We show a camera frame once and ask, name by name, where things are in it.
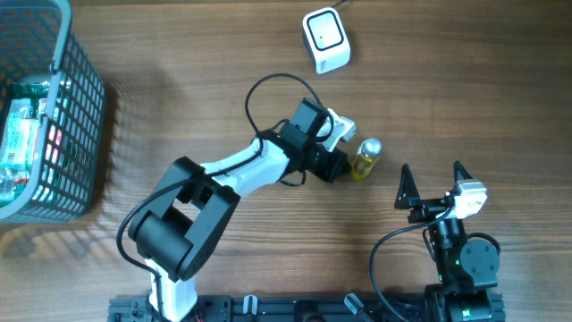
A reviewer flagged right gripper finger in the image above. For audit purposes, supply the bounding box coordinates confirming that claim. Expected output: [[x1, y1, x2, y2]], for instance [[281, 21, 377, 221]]
[[394, 164, 421, 209], [453, 160, 473, 182]]

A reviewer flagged yellow liquid bottle silver cap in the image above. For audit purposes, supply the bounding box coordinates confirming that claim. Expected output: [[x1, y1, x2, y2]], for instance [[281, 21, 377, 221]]
[[350, 138, 383, 182]]

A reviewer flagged teal snack packet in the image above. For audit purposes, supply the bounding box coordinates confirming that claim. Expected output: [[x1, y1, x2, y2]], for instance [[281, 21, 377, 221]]
[[1, 97, 41, 178]]

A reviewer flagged green sponge package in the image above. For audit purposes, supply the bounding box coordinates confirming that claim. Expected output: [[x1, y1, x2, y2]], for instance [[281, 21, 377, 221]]
[[7, 73, 52, 100]]

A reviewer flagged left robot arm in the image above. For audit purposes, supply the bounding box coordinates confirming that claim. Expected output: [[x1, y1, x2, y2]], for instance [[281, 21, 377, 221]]
[[128, 98, 357, 321]]

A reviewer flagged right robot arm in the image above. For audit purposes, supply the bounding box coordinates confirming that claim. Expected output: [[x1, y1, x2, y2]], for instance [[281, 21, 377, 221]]
[[394, 161, 506, 321]]

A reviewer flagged white barcode scanner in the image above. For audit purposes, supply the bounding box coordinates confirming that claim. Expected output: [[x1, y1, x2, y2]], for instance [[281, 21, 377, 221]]
[[302, 6, 351, 74]]

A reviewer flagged grey plastic mesh basket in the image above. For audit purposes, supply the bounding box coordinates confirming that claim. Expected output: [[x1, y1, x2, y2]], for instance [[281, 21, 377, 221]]
[[1, 0, 106, 223]]

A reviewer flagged left camera cable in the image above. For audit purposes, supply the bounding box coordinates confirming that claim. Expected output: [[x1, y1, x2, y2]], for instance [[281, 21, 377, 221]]
[[115, 72, 334, 322]]

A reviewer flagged camera cable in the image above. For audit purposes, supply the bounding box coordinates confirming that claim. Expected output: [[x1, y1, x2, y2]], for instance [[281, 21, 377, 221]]
[[115, 72, 334, 322], [368, 206, 456, 322]]

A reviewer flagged right camera cable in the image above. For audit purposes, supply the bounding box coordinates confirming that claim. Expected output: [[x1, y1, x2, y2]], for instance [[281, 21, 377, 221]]
[[368, 206, 456, 322]]

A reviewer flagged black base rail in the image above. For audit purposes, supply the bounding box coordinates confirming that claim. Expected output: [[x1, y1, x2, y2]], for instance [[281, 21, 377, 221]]
[[106, 292, 507, 322]]

